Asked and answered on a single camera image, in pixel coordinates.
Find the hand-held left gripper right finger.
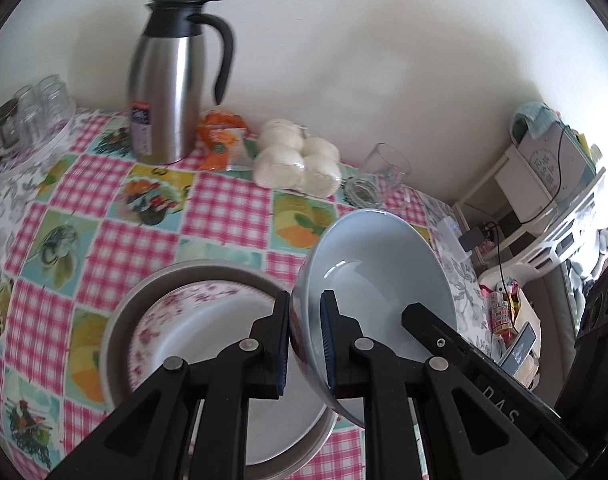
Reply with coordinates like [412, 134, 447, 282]
[320, 289, 542, 480]

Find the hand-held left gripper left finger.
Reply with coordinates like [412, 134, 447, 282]
[46, 290, 291, 480]

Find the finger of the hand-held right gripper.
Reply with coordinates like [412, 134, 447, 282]
[401, 302, 485, 401]

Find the large pale blue bowl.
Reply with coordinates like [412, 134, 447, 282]
[290, 208, 459, 429]

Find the round pink floral plate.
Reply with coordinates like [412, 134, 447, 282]
[128, 282, 329, 467]

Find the stainless steel basin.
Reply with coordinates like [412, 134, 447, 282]
[100, 259, 341, 472]

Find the smartphone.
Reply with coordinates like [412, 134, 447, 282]
[499, 322, 537, 376]

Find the colourful candy roll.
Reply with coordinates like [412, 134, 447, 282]
[479, 280, 522, 341]

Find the white power strip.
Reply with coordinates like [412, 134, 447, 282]
[435, 215, 472, 263]

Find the black charger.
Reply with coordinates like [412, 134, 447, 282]
[458, 226, 490, 252]

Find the white cutout furniture panel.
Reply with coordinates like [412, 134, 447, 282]
[476, 167, 608, 293]

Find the clear glass mug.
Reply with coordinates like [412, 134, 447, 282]
[344, 143, 413, 209]

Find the white wooden shelf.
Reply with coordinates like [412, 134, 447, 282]
[454, 147, 560, 261]

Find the bag of steamed buns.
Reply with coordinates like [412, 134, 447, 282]
[253, 118, 343, 197]

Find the grey printed box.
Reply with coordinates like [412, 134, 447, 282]
[516, 120, 597, 206]

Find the pink checkered fruit tablecloth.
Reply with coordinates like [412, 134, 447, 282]
[0, 107, 435, 480]

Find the orange snack packet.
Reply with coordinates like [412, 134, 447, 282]
[198, 109, 249, 171]

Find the green cloth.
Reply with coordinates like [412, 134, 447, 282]
[513, 101, 560, 141]

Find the stainless steel thermos jug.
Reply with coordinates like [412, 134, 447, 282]
[128, 0, 235, 165]

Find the clear glass cup set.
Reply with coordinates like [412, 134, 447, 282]
[11, 75, 77, 161]

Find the black charging cable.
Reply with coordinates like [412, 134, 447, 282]
[484, 220, 507, 291]

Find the black power cable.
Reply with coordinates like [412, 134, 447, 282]
[555, 122, 575, 208]

